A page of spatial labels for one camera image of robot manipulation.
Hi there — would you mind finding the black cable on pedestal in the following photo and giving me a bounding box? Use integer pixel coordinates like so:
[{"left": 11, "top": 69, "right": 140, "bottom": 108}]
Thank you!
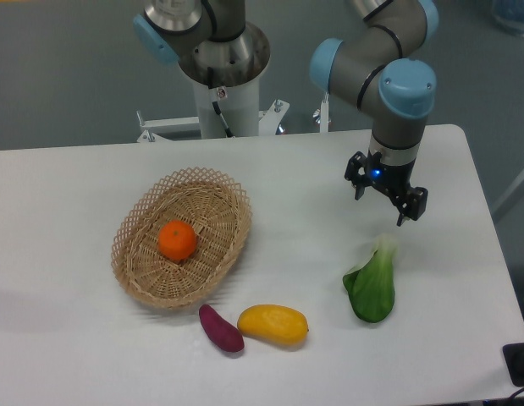
[{"left": 207, "top": 67, "right": 235, "bottom": 139}]

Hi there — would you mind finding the white frame at right edge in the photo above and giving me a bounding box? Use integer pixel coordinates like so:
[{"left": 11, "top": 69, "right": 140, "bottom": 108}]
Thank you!
[{"left": 491, "top": 168, "right": 524, "bottom": 223}]

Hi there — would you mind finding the woven wicker basket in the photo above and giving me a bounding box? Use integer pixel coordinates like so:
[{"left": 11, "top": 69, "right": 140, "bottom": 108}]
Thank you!
[{"left": 111, "top": 167, "right": 252, "bottom": 309}]

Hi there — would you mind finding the purple sweet potato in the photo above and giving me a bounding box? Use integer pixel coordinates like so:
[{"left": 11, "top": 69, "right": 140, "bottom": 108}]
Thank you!
[{"left": 198, "top": 304, "right": 245, "bottom": 353}]

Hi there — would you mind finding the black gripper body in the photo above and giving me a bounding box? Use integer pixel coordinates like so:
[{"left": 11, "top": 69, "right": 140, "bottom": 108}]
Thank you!
[{"left": 356, "top": 151, "right": 414, "bottom": 199}]

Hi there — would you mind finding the orange fruit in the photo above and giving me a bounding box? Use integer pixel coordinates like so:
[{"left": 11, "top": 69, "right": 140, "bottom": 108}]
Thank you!
[{"left": 157, "top": 220, "right": 197, "bottom": 262}]

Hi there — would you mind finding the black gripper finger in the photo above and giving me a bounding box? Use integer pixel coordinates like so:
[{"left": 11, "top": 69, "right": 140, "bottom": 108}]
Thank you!
[
  {"left": 345, "top": 151, "right": 368, "bottom": 200},
  {"left": 397, "top": 187, "right": 428, "bottom": 227}
]

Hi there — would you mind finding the blue bag in background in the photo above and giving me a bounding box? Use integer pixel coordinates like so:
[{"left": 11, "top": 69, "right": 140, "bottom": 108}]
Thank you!
[{"left": 491, "top": 0, "right": 524, "bottom": 37}]

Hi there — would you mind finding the yellow mango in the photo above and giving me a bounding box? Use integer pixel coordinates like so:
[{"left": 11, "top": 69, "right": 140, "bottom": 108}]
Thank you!
[{"left": 237, "top": 304, "right": 309, "bottom": 346}]

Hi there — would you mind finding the green bok choy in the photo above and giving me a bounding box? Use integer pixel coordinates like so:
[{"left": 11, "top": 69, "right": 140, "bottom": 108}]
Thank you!
[{"left": 342, "top": 234, "right": 397, "bottom": 324}]

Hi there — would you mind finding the black device at table corner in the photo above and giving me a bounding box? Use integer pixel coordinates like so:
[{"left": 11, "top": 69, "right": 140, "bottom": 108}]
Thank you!
[{"left": 502, "top": 343, "right": 524, "bottom": 387}]

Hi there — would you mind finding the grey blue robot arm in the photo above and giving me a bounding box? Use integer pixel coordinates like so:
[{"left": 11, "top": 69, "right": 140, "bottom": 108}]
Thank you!
[{"left": 133, "top": 1, "right": 439, "bottom": 221}]

